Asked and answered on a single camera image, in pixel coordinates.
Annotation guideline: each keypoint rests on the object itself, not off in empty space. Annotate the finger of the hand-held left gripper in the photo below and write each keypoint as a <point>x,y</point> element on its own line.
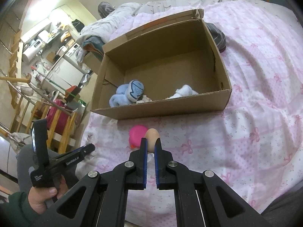
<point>75,155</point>
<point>40,141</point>

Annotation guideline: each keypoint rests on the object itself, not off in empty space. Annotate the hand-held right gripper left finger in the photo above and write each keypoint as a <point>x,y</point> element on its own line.
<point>143,163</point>

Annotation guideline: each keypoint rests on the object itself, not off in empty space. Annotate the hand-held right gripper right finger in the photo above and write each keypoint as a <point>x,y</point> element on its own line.
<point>157,165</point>

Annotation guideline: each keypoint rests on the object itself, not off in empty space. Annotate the beige egg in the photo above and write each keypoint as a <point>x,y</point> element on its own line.
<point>152,137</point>

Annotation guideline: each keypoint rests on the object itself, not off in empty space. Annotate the pink toy duck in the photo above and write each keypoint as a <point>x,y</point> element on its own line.
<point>137,136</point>

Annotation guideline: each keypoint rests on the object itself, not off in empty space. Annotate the brown cardboard box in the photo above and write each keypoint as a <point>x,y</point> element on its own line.
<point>165,108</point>

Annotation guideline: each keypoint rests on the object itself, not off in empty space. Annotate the cream scrunchie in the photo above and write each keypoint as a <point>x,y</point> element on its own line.
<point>145,99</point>

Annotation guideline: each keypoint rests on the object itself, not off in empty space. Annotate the blue plush toy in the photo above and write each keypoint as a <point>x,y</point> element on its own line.
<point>132,89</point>

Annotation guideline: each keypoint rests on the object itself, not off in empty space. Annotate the white small scrunchie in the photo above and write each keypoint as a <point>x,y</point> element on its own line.
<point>182,92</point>

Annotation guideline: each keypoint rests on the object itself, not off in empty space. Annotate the person's left forearm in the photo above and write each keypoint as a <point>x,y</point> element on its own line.
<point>14,210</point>

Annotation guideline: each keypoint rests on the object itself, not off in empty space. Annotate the person's left hand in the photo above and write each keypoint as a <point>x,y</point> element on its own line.
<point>41,198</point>

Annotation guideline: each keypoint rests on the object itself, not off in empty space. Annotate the yellow wooden rack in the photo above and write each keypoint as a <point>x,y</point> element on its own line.
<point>68,132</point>

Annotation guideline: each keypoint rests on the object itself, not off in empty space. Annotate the person's left leg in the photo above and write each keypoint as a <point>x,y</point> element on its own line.
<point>24,163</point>

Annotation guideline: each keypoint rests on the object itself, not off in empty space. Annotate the person's leg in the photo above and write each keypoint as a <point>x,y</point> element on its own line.
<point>24,163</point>
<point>284,208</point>

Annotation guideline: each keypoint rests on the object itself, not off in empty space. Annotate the red bag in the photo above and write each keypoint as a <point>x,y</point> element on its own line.
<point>55,120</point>

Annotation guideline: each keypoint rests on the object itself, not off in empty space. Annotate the green pole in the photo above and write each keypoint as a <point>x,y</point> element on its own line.
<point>71,94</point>

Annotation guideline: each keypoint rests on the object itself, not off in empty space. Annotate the red black dustpan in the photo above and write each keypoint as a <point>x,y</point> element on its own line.
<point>73,92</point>

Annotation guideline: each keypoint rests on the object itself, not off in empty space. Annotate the white counter cabinet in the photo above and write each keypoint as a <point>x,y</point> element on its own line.
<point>66,73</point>

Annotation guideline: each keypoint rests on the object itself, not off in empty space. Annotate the white water heater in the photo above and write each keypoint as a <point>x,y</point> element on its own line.
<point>29,54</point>

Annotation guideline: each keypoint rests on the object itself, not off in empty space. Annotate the white washing machine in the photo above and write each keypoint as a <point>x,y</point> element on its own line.
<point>75,49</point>

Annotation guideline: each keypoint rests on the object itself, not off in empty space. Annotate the pink bow print blanket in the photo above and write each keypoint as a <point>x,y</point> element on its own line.
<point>248,123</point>

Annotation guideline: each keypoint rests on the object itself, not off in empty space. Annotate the white cylindrical appliance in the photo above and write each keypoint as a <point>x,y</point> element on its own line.
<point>43,36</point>

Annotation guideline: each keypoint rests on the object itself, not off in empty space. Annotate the hanging dark clothing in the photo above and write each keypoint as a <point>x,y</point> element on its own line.
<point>78,24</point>

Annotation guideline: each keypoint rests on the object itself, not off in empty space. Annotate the person's right leg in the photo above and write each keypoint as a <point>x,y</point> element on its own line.
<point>284,208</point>

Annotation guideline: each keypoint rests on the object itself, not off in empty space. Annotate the dark cloth bundle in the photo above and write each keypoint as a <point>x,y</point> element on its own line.
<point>216,36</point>

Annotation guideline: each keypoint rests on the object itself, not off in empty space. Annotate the grey white floral duvet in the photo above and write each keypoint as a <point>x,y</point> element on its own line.
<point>118,14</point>

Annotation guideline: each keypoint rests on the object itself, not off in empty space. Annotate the grey patterned cloth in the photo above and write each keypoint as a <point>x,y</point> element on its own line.
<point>105,8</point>

